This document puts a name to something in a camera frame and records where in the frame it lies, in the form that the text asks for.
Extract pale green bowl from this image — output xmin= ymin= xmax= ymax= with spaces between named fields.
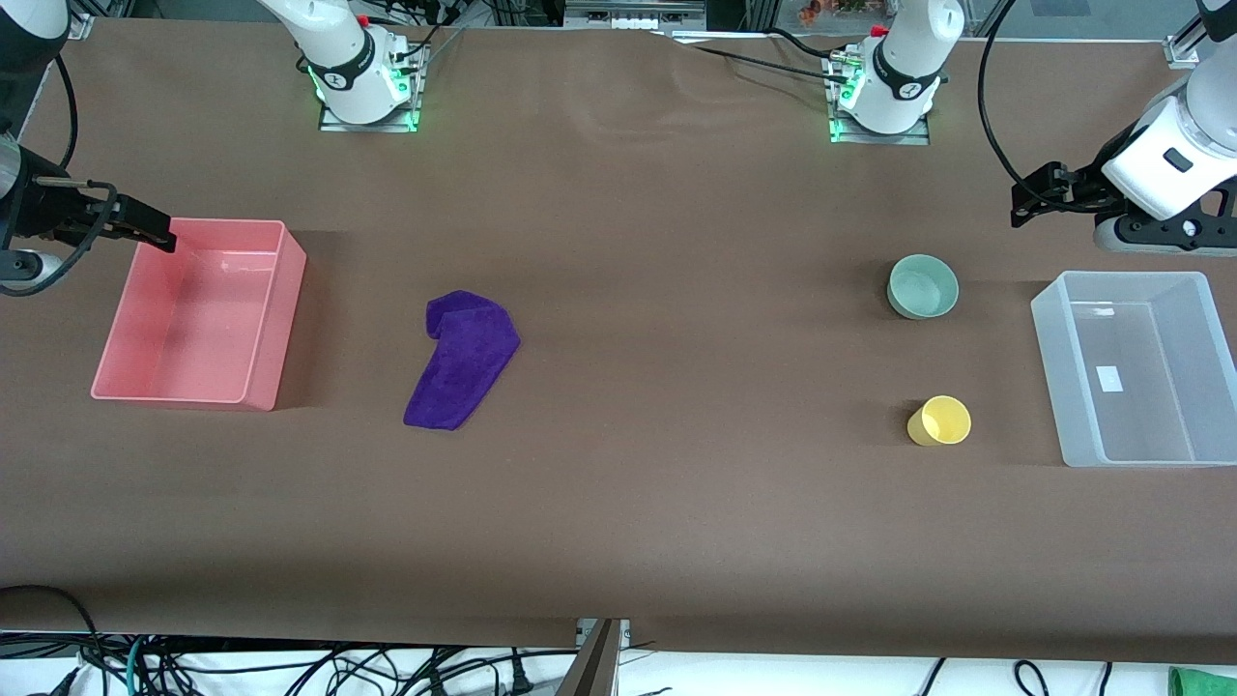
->
xmin=887 ymin=253 xmax=961 ymax=321

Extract yellow cup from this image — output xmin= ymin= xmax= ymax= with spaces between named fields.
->
xmin=906 ymin=395 xmax=972 ymax=448

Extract black looped floor cable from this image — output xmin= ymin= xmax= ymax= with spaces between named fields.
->
xmin=0 ymin=584 xmax=109 ymax=696

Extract clear plastic bin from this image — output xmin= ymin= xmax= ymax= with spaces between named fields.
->
xmin=1030 ymin=271 xmax=1237 ymax=469

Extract green cloth scrap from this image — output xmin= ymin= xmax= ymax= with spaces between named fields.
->
xmin=1167 ymin=666 xmax=1237 ymax=696

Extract purple cloth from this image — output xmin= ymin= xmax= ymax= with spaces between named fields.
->
xmin=403 ymin=290 xmax=523 ymax=432

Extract pink plastic bin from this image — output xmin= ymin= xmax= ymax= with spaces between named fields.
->
xmin=91 ymin=219 xmax=308 ymax=413

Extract black floor cable tangle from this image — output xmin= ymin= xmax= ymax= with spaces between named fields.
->
xmin=145 ymin=640 xmax=581 ymax=696

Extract black table cable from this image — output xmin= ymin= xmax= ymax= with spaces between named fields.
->
xmin=653 ymin=27 xmax=851 ymax=86

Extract metal table leg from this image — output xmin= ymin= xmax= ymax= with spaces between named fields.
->
xmin=555 ymin=619 xmax=631 ymax=696

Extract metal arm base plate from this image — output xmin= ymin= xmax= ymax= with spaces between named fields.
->
xmin=828 ymin=53 xmax=932 ymax=147
xmin=318 ymin=43 xmax=427 ymax=134

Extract grey control box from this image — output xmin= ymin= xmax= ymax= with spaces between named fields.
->
xmin=563 ymin=0 xmax=708 ymax=32

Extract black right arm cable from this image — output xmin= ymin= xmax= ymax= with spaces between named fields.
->
xmin=0 ymin=53 xmax=119 ymax=297

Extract orange background objects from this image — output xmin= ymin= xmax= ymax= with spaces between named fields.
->
xmin=796 ymin=0 xmax=892 ymax=27

